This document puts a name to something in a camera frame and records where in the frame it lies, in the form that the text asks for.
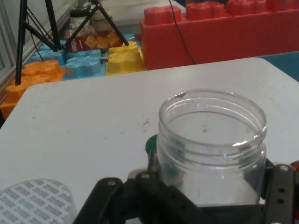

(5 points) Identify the light blue building block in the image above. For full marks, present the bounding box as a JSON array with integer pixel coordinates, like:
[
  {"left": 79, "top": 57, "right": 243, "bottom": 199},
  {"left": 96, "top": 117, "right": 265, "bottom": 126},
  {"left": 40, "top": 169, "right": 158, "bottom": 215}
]
[{"left": 30, "top": 32, "right": 143, "bottom": 80}]

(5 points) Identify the orange building block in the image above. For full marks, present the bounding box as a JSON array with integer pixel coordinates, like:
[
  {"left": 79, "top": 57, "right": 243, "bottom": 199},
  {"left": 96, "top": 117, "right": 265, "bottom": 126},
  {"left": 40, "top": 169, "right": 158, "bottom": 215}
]
[{"left": 0, "top": 60, "right": 66, "bottom": 120}]

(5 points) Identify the thin black cord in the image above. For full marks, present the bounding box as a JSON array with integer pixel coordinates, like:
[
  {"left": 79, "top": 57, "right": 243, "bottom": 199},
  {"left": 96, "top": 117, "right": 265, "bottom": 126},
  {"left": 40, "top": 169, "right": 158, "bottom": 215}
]
[{"left": 168, "top": 0, "right": 197, "bottom": 65}]

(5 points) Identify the red cracker box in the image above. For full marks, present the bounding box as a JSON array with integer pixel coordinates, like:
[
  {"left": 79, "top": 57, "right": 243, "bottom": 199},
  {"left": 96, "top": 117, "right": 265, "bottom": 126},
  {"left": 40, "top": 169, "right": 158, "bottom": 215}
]
[{"left": 66, "top": 31, "right": 124, "bottom": 53}]

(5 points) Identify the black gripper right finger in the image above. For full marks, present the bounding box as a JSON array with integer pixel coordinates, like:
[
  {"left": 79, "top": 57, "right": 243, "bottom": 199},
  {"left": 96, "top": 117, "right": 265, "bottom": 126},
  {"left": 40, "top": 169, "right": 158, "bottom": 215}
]
[{"left": 261, "top": 160, "right": 299, "bottom": 224}]

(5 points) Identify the dark blue block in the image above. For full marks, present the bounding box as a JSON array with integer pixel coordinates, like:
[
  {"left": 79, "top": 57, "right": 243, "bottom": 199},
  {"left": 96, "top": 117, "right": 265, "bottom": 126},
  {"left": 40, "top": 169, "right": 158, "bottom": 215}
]
[{"left": 256, "top": 51, "right": 299, "bottom": 83}]

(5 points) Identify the tall clear plastic jar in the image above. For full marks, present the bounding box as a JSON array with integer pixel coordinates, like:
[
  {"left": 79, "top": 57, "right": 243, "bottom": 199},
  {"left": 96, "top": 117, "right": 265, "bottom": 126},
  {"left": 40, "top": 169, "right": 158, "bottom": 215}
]
[{"left": 156, "top": 88, "right": 268, "bottom": 207}]

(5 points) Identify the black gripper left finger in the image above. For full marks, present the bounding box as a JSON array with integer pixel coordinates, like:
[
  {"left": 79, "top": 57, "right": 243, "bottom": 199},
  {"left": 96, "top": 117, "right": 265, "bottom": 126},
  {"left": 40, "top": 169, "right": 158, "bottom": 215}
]
[{"left": 73, "top": 148, "right": 202, "bottom": 224}]

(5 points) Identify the green capped spice bottle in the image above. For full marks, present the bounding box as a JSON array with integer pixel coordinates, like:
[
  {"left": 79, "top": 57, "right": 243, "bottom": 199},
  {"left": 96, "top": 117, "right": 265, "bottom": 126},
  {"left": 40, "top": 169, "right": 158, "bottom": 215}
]
[{"left": 144, "top": 134, "right": 187, "bottom": 187}]

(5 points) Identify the black tripod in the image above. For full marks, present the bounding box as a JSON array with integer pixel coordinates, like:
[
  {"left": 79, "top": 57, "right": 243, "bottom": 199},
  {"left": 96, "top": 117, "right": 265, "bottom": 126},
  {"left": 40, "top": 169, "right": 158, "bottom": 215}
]
[{"left": 14, "top": 0, "right": 130, "bottom": 86}]

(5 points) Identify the beige round container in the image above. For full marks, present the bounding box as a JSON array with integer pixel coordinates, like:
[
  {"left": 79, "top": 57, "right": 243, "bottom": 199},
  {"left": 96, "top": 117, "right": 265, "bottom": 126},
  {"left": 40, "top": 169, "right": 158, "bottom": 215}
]
[{"left": 90, "top": 7, "right": 115, "bottom": 34}]

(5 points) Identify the clear jar with black lid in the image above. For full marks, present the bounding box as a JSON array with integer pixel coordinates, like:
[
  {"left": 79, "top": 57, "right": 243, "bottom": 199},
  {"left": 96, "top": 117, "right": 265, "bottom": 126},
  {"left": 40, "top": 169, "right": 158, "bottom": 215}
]
[{"left": 69, "top": 5, "right": 93, "bottom": 31}]

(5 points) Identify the large red building block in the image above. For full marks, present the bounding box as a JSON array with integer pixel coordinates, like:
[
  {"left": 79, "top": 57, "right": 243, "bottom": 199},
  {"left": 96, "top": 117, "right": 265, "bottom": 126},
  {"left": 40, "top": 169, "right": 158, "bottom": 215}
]
[{"left": 139, "top": 0, "right": 299, "bottom": 71}]

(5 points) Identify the spice jar with printed lid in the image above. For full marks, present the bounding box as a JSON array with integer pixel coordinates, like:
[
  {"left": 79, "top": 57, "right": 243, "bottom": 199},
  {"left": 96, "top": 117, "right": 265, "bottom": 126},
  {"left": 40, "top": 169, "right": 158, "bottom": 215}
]
[{"left": 0, "top": 178, "right": 78, "bottom": 224}]

